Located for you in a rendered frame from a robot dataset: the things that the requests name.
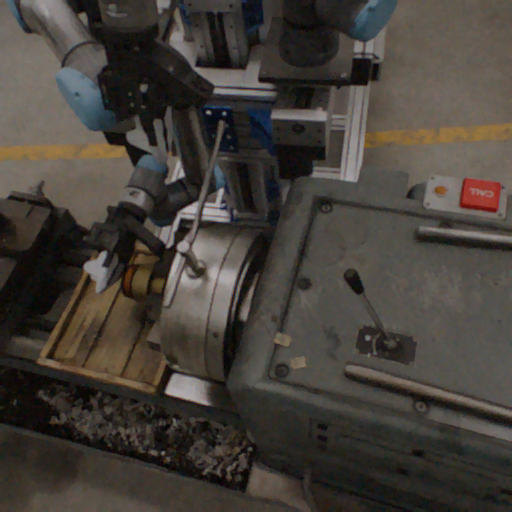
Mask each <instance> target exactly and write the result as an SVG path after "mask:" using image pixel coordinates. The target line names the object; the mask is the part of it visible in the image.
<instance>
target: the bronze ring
mask: <svg viewBox="0 0 512 512"><path fill-rule="evenodd" d="M167 280H168V279H167V278H162V277H157V276H154V265H150V264H143V265H140V264H131V265H129V266H128V267H127V269H125V270H124V272H123V276H122V279H121V292H122V294H123V296H124V297H128V298H131V299H134V300H135V301H137V302H142V304H144V302H145V300H146V298H147V296H148V294H150V293H154V294H159V295H164V294H165V288H166V284H167Z"/></svg>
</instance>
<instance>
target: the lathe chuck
mask: <svg viewBox="0 0 512 512"><path fill-rule="evenodd" d="M200 223H204V224H213V225H212V226H210V227H209V228H205V229H203V228H199V229H198V233H197V236H196V238H195V241H194V244H193V248H192V250H193V251H194V253H195V255H196V257H197V259H198V260H200V262H203V263H204V265H205V270H204V272H203V274H200V275H199V277H196V278H193V277H190V275H189V274H187V271H186V268H187V266H186V265H185V268H184V270H183V273H182V277H181V280H180V282H179V285H178V288H177V292H176V294H174V297H173V300H172V302H171V306H170V308H169V309H167V308H164V307H163V306H161V313H160V347H161V352H162V354H164V355H168V354H172V355H174V357H177V362H178V365H176V364H173V362H169V361H167V362H165V363H167V365H168V366H169V367H171V368H173V369H177V370H182V371H186V373H190V374H195V375H199V376H202V377H207V378H211V376H210V375H209V371H208V367H207V360H206V339H207V328H208V319H209V313H210V308H211V302H212V298H213V293H214V288H215V285H217V281H218V278H219V274H220V271H221V268H222V265H223V262H224V259H225V256H226V254H227V252H228V250H229V248H230V246H232V243H233V241H234V239H235V238H236V236H237V235H238V234H239V233H240V232H241V231H242V229H243V228H245V226H240V225H235V224H229V223H223V222H218V221H212V220H202V221H201V222H200ZM180 258H181V255H180V254H179V252H178V253H177V255H176V257H175V260H173V263H172V266H171V269H170V272H169V277H168V280H167V284H166V288H165V294H164V299H163V305H164V301H165V299H166V296H167V293H168V291H169V287H170V284H171V281H172V279H173V276H175V272H176V270H177V267H178V264H179V262H180ZM211 379H213V378H211Z"/></svg>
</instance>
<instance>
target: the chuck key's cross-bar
mask: <svg viewBox="0 0 512 512"><path fill-rule="evenodd" d="M225 124H226V123H225V122H224V121H219V122H218V126H217V130H216V134H215V139H214V143H213V147H212V152H211V156H210V159H209V164H208V168H207V172H206V177H204V181H203V184H202V188H201V193H200V197H199V201H198V206H197V210H196V213H195V218H194V222H193V226H192V229H191V233H190V236H189V238H187V241H186V242H189V243H190V245H191V248H193V244H194V241H195V238H196V236H197V233H198V229H199V225H200V221H201V217H202V213H204V209H205V205H206V200H207V196H208V192H209V187H210V183H211V180H212V176H213V171H214V167H215V163H216V158H217V154H218V149H219V146H221V142H222V137H223V133H224V129H225ZM187 259H189V258H187V257H183V256H181V258H180V262H179V264H178V267H177V270H176V272H175V276H173V279H172V281H171V284H170V287H169V291H168V293H167V296H166V299H165V301H164V305H163V307H164V308H167V309H169V308H170V306H171V302H172V300H173V297H174V294H176V292H177V288H178V285H179V282H180V280H181V277H182V273H183V270H184V268H185V265H186V262H187Z"/></svg>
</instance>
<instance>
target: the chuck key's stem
mask: <svg viewBox="0 0 512 512"><path fill-rule="evenodd" d="M177 250H178V252H179V254H180V255H181V256H183V257H187V258H189V259H187V262H186V266H187V267H189V268H191V269H192V270H191V271H193V272H197V273H198V271H199V268H200V266H198V259H197V257H196V255H195V253H194V251H193V250H192V248H191V245H190V243H189V242H186V241H183V242H180V243H179V244H178V247H177Z"/></svg>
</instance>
